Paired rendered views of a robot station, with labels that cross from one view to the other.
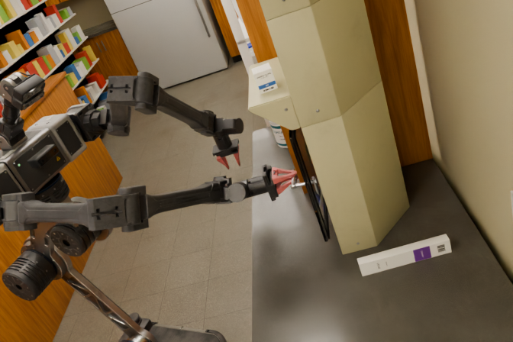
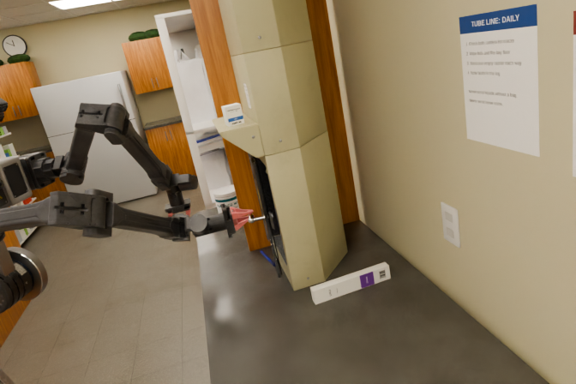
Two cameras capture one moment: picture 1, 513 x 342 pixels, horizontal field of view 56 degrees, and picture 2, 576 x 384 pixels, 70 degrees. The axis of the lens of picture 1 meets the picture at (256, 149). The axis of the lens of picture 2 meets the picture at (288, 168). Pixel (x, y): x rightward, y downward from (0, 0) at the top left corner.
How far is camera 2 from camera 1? 0.38 m
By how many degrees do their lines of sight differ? 23
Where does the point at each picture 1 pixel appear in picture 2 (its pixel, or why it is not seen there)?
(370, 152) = (320, 189)
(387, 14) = (326, 91)
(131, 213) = (97, 214)
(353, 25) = (309, 76)
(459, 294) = (405, 306)
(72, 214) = (28, 212)
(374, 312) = (332, 330)
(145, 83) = (117, 111)
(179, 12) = not seen: hidden behind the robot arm
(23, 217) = not seen: outside the picture
